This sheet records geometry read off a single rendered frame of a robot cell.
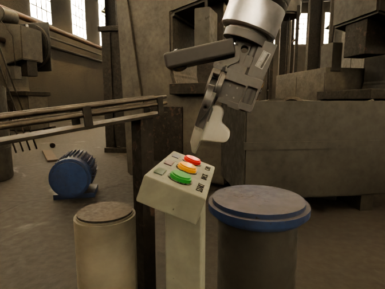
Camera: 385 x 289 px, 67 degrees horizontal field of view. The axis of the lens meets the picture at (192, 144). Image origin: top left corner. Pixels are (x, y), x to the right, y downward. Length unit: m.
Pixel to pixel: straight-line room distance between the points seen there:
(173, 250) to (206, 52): 0.37
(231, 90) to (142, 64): 2.32
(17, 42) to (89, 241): 7.88
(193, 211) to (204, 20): 1.96
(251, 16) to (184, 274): 0.48
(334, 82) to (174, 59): 3.19
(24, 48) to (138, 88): 5.80
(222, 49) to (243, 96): 0.08
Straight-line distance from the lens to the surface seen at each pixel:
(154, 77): 2.69
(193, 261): 0.61
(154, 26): 2.75
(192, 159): 0.65
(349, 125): 2.13
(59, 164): 2.25
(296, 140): 1.96
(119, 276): 0.63
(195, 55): 0.48
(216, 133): 0.48
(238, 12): 0.48
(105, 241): 0.59
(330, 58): 3.61
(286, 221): 0.86
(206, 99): 0.46
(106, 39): 4.47
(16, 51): 8.36
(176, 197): 0.49
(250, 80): 0.47
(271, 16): 0.48
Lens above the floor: 0.74
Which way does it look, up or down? 8 degrees down
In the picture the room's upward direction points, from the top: straight up
